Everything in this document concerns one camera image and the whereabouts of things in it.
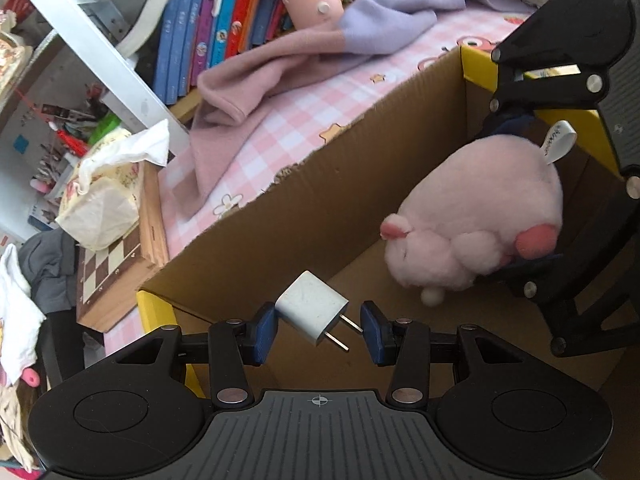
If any white charger plug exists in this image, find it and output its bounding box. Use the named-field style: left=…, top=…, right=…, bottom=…
left=275, top=270, right=364, bottom=352

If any row of colourful books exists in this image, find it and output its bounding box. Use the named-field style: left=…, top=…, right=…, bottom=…
left=152, top=0, right=366, bottom=107

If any wooden chessboard box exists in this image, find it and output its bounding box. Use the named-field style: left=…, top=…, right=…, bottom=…
left=75, top=162, right=170, bottom=334

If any pink and purple cloth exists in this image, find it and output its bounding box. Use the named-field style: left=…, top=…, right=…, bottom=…
left=190, top=0, right=467, bottom=222

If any pink checked table mat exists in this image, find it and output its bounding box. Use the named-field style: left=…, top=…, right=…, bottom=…
left=102, top=7, right=538, bottom=357

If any green plastic item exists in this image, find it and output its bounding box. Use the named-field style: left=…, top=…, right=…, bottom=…
left=87, top=112, right=122, bottom=146

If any yellow cardboard box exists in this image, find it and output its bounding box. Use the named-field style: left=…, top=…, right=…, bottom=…
left=136, top=45, right=640, bottom=411

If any floral tissue pack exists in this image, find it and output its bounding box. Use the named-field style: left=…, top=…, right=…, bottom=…
left=55, top=120, right=170, bottom=252

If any pink plush pig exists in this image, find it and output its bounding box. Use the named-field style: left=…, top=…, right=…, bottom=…
left=380, top=120, right=577, bottom=307

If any white printed shirt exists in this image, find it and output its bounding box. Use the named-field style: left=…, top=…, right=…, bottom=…
left=0, top=245, right=47, bottom=386

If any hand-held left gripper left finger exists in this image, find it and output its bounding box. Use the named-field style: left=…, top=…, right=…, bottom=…
left=102, top=305, right=278, bottom=409

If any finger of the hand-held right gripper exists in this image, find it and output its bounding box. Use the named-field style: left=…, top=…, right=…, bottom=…
left=502, top=176, right=640, bottom=359
left=487, top=0, right=613, bottom=136

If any white shelf frame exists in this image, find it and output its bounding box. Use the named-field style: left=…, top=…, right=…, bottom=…
left=16, top=0, right=192, bottom=155

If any grey cloth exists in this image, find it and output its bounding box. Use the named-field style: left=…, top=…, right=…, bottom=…
left=19, top=230, right=79, bottom=314

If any cream floral ornament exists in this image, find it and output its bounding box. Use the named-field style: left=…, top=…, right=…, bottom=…
left=0, top=10, right=34, bottom=103

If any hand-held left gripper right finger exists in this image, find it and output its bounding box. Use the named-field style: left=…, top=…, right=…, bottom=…
left=360, top=301, right=538, bottom=406

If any shelf stationery clutter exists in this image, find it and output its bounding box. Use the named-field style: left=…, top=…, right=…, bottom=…
left=27, top=102, right=101, bottom=231

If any white open book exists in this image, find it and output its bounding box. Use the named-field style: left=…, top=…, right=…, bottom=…
left=117, top=0, right=177, bottom=57

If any beige patterned cloth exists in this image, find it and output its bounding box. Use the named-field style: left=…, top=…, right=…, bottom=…
left=0, top=382, right=39, bottom=473

